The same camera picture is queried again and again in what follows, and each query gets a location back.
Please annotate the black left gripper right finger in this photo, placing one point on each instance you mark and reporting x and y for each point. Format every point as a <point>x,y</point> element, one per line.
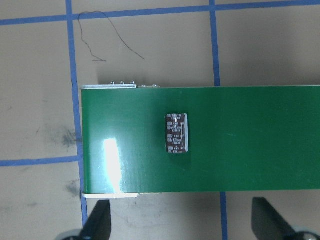
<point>267,223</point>

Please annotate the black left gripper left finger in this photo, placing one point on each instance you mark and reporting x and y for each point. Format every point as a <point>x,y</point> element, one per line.
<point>99,223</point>

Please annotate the green conveyor belt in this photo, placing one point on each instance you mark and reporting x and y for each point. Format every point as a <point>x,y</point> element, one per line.
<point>239,139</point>

